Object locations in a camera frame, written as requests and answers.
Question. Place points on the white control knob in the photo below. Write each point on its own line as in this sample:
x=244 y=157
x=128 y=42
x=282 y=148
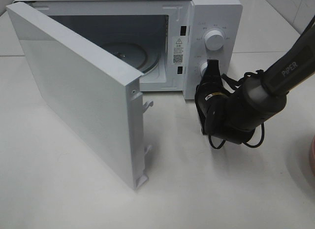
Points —
x=214 y=39
x=203 y=68

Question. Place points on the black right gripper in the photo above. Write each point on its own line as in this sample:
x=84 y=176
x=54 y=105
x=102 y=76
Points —
x=210 y=99

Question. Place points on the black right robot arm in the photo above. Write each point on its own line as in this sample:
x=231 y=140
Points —
x=232 y=109

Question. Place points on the white warning label sticker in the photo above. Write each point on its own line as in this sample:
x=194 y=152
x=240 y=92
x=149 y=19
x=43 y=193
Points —
x=178 y=49

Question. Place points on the glass microwave turntable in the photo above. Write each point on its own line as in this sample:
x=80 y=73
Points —
x=141 y=58

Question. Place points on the white microwave door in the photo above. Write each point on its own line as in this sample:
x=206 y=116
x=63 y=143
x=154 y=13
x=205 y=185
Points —
x=96 y=94

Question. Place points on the pink round plate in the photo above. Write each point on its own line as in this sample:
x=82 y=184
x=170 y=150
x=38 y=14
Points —
x=312 y=149

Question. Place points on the lower white control knob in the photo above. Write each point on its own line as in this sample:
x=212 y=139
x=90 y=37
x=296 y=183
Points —
x=203 y=68

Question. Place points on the white microwave oven body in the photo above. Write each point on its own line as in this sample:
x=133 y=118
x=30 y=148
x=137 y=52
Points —
x=152 y=24

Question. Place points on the upper white control knob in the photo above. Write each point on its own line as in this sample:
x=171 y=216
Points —
x=214 y=39

